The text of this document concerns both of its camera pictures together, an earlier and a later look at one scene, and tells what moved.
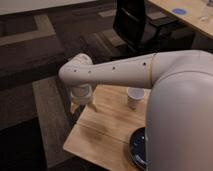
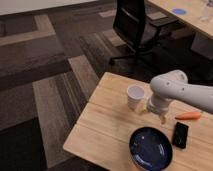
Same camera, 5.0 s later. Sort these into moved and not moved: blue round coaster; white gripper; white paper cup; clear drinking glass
Moved: white gripper
Not moved: blue round coaster; white paper cup; clear drinking glass
